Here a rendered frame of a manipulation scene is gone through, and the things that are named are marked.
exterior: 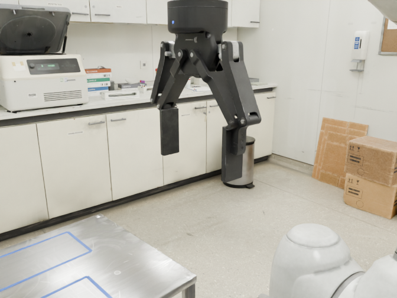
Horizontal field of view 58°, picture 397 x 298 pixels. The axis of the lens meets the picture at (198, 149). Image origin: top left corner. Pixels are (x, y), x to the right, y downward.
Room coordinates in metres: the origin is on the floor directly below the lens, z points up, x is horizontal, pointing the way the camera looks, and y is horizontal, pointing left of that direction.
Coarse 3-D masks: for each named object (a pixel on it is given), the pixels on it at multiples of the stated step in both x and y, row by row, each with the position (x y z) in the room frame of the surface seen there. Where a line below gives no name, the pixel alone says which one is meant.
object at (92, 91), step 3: (96, 87) 3.10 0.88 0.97; (99, 87) 3.11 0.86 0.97; (102, 87) 3.13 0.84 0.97; (105, 87) 3.15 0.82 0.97; (90, 90) 3.05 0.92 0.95; (93, 90) 3.07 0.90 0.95; (96, 90) 3.09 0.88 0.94; (99, 90) 3.11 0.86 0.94; (102, 90) 3.13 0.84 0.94; (105, 90) 3.15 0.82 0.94; (90, 93) 3.05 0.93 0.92; (93, 93) 3.07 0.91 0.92; (96, 93) 3.09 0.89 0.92; (99, 93) 3.11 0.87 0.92
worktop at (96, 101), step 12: (192, 84) 3.97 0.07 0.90; (276, 84) 3.97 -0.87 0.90; (96, 96) 3.05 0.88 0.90; (144, 96) 3.05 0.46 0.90; (180, 96) 3.13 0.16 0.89; (192, 96) 3.22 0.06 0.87; (0, 108) 2.48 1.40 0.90; (36, 108) 2.48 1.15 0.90; (48, 108) 2.48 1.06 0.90; (60, 108) 2.48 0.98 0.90; (72, 108) 2.53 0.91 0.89; (84, 108) 2.58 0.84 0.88
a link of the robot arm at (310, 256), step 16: (304, 224) 0.70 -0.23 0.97; (288, 240) 0.65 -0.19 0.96; (304, 240) 0.63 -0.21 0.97; (320, 240) 0.62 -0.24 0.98; (336, 240) 0.63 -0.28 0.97; (288, 256) 0.63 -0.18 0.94; (304, 256) 0.61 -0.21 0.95; (320, 256) 0.60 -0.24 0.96; (336, 256) 0.60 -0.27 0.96; (272, 272) 0.66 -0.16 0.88; (288, 272) 0.61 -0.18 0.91; (304, 272) 0.59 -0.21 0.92; (320, 272) 0.59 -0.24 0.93; (336, 272) 0.58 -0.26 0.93; (352, 272) 0.58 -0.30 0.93; (272, 288) 0.65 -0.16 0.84; (288, 288) 0.61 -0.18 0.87; (304, 288) 0.58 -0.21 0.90; (320, 288) 0.56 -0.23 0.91; (336, 288) 0.56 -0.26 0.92
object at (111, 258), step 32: (96, 224) 0.97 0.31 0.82; (0, 256) 0.80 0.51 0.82; (32, 256) 0.80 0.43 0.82; (64, 256) 0.80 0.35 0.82; (96, 256) 0.80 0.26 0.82; (128, 256) 0.80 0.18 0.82; (160, 256) 0.80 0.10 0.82; (0, 288) 0.68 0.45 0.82; (32, 288) 0.68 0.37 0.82; (64, 288) 0.68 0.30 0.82; (96, 288) 0.68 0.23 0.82; (128, 288) 0.68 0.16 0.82; (160, 288) 0.68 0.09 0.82; (192, 288) 0.72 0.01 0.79
